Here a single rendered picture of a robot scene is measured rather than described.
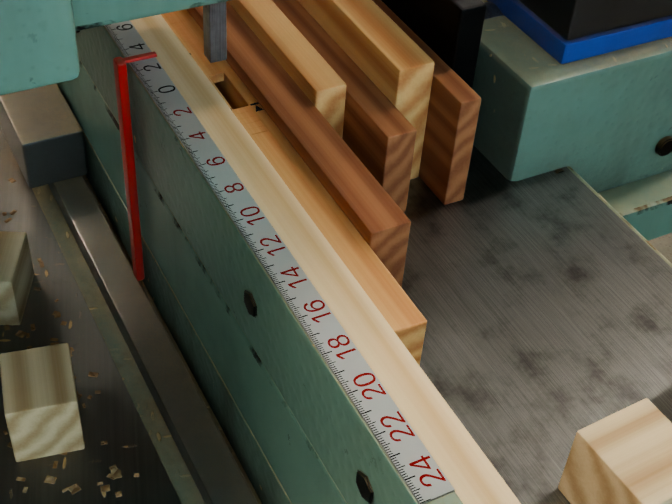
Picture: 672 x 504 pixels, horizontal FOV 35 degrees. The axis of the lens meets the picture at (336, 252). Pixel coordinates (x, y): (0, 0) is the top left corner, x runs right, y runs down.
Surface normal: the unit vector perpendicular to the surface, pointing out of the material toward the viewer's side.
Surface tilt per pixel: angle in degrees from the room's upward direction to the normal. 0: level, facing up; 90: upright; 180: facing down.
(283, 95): 0
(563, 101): 90
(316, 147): 0
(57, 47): 90
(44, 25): 90
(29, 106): 0
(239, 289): 90
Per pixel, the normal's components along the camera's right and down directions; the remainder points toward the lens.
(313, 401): -0.89, 0.27
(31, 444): 0.29, 0.66
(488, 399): 0.06, -0.73
